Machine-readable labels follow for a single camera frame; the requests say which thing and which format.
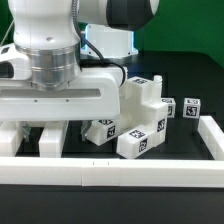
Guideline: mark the white chair back frame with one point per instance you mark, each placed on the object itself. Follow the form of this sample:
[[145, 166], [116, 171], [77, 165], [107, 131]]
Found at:
[[50, 144]]

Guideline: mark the white chair nut peg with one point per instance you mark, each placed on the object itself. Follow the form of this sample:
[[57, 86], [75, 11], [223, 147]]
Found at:
[[101, 131]]

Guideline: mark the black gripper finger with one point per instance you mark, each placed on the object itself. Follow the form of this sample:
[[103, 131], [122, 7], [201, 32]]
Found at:
[[26, 130]]

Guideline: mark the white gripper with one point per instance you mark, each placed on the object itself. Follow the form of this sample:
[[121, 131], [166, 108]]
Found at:
[[93, 95]]

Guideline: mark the white chair seat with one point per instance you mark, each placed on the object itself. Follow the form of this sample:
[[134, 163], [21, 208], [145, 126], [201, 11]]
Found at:
[[141, 104]]

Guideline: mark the white obstacle fence wall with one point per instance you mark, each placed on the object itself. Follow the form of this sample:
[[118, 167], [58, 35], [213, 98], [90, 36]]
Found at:
[[101, 172]]

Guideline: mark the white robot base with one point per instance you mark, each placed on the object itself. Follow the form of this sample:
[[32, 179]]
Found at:
[[115, 45]]

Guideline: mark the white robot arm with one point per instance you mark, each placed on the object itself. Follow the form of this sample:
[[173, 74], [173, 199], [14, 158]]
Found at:
[[42, 77]]

